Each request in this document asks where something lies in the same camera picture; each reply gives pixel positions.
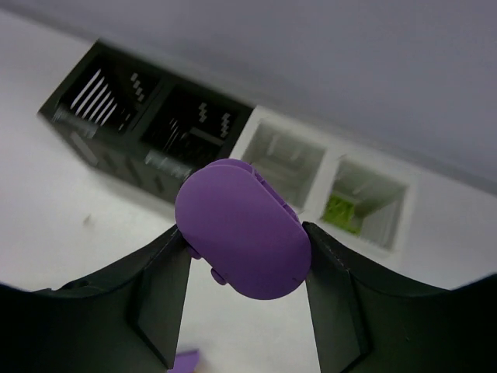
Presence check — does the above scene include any purple rounded lego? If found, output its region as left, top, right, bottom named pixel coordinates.
left=175, top=159, right=311, bottom=300

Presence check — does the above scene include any lime green lego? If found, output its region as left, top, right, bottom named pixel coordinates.
left=321, top=194, right=360, bottom=235

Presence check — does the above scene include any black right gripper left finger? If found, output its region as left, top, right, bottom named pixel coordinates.
left=1, top=228, right=190, bottom=372

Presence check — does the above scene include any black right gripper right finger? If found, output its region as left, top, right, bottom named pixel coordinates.
left=304, top=222, right=496, bottom=372

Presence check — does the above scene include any purple curved lego top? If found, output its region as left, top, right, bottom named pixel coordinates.
left=167, top=350, right=200, bottom=373

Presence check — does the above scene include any black slotted double container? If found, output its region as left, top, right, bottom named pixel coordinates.
left=40, top=42, right=253, bottom=203

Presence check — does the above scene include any white slotted double container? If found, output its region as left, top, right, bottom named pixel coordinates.
left=231, top=106, right=417, bottom=267

